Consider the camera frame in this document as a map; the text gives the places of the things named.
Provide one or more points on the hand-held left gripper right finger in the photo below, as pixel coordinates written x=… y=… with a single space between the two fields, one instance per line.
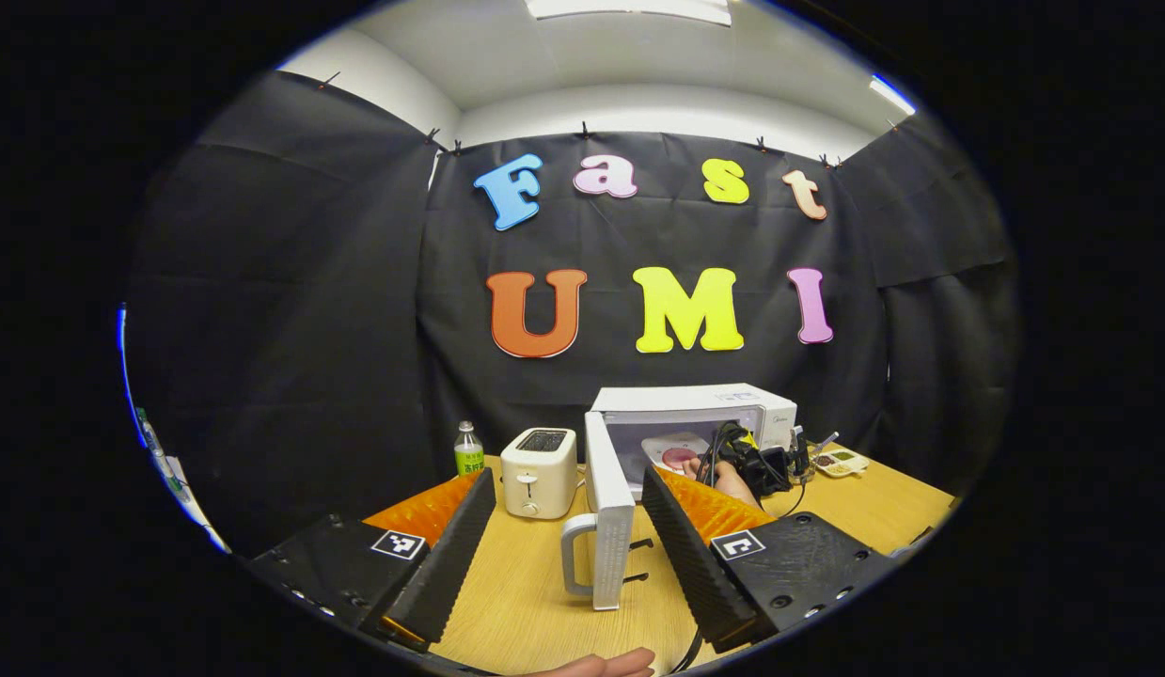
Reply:
x=685 y=555

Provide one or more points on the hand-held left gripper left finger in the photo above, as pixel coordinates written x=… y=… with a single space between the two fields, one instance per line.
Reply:
x=450 y=555

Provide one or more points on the white microwave oven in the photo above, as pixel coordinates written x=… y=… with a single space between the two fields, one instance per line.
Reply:
x=610 y=527

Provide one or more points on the white square plate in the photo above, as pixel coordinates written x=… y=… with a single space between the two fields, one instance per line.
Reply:
x=659 y=442

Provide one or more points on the white divided dish with grains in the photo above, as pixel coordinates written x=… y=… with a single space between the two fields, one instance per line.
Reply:
x=841 y=462

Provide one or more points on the green label plastic bottle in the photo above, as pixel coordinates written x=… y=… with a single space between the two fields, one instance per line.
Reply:
x=468 y=456

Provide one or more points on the white toaster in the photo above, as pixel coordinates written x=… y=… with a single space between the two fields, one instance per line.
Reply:
x=538 y=475

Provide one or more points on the black backdrop cloth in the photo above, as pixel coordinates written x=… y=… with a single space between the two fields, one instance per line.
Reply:
x=291 y=329

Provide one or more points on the small ceiling light panel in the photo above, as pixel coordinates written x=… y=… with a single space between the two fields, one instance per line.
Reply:
x=892 y=94

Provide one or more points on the long ceiling light panel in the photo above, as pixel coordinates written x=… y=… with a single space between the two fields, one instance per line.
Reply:
x=629 y=9

